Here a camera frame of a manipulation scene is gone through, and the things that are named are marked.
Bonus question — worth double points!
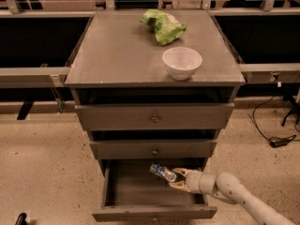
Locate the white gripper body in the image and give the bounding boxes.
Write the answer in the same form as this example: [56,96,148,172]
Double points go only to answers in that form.
[186,170,217,195]

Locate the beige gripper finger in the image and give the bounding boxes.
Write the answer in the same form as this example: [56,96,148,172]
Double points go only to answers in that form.
[169,181,189,192]
[172,168,189,177]

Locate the silver blue redbull can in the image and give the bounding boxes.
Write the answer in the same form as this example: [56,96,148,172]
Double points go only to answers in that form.
[150,162,177,183]

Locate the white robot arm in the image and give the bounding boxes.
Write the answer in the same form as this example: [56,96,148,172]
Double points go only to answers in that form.
[170,168,295,225]

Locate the middle grey drawer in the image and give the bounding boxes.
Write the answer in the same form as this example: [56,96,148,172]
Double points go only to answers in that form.
[90,140,217,159]

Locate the bottom grey open drawer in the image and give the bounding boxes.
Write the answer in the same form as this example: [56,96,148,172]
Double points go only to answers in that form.
[93,159,218,222]

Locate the top grey drawer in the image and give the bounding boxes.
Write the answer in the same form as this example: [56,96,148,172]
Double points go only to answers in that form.
[75,103,234,130]

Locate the grey drawer cabinet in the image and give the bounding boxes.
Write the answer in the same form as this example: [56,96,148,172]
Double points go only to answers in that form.
[65,8,247,173]

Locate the white ceramic bowl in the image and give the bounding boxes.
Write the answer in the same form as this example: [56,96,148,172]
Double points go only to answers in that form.
[162,47,203,81]

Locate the green chip bag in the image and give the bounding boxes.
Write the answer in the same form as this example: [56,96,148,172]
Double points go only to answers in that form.
[140,9,187,46]

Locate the black object bottom left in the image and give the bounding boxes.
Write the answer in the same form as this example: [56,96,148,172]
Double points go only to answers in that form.
[15,213,27,225]

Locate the black power adapter cable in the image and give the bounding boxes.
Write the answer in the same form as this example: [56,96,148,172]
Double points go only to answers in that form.
[251,94,298,149]

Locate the grey metal rail right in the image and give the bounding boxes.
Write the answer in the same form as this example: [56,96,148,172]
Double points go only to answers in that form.
[240,63,300,84]

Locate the grey metal rail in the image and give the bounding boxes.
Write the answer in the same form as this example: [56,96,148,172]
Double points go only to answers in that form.
[240,63,300,84]
[0,67,70,88]

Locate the grey metal rail left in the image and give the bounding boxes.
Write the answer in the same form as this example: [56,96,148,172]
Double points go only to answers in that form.
[0,67,70,88]

